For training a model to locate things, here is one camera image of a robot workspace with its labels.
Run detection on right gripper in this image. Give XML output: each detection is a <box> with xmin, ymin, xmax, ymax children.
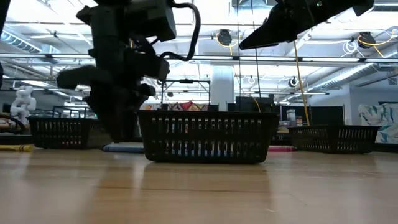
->
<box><xmin>238</xmin><ymin>0</ymin><xmax>353</xmax><ymax>50</ymax></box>

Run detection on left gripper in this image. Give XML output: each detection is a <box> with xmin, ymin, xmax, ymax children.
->
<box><xmin>57</xmin><ymin>39</ymin><xmax>171</xmax><ymax>144</ymax></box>

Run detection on blue crayon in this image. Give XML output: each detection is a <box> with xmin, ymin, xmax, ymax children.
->
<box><xmin>102</xmin><ymin>142</ymin><xmax>146</xmax><ymax>154</ymax></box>

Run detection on black plastic slotted basket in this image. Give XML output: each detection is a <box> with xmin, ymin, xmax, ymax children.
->
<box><xmin>27</xmin><ymin>116</ymin><xmax>113</xmax><ymax>150</ymax></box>
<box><xmin>286</xmin><ymin>124</ymin><xmax>382</xmax><ymax>155</ymax></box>
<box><xmin>136</xmin><ymin>109</ymin><xmax>280</xmax><ymax>165</ymax></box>

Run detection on red crayon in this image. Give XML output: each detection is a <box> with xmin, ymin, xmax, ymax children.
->
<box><xmin>267</xmin><ymin>145</ymin><xmax>299</xmax><ymax>152</ymax></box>

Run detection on yellow crayon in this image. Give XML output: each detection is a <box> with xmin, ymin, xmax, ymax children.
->
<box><xmin>0</xmin><ymin>144</ymin><xmax>34</xmax><ymax>152</ymax></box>

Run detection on long ceiling light bar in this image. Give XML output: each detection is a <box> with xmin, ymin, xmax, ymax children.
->
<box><xmin>0</xmin><ymin>53</ymin><xmax>398</xmax><ymax>63</ymax></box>

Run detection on pink yellow patterned cloth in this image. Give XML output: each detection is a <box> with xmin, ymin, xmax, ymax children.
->
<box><xmin>169</xmin><ymin>100</ymin><xmax>210</xmax><ymax>112</ymax></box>

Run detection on white square column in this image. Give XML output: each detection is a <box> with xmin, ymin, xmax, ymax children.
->
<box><xmin>210</xmin><ymin>65</ymin><xmax>236</xmax><ymax>112</ymax></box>

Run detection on black partition panel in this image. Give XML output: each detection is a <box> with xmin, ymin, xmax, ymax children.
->
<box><xmin>226</xmin><ymin>96</ymin><xmax>276</xmax><ymax>113</ymax></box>
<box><xmin>310</xmin><ymin>105</ymin><xmax>345</xmax><ymax>126</ymax></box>

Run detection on stacked storage boxes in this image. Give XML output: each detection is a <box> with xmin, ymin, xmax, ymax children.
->
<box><xmin>285</xmin><ymin>108</ymin><xmax>304</xmax><ymax>127</ymax></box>

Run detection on teal white patterned cloth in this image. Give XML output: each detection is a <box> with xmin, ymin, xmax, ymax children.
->
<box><xmin>358</xmin><ymin>103</ymin><xmax>398</xmax><ymax>144</ymax></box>

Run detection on black hanging cable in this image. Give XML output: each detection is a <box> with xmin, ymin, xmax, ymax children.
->
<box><xmin>253</xmin><ymin>46</ymin><xmax>262</xmax><ymax>100</ymax></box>

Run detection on yellow hanging cable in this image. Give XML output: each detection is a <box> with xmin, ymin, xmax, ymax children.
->
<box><xmin>292</xmin><ymin>40</ymin><xmax>312</xmax><ymax>127</ymax></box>

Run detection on black background rig frame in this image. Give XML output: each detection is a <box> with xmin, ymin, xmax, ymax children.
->
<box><xmin>160</xmin><ymin>78</ymin><xmax>212</xmax><ymax>110</ymax></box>

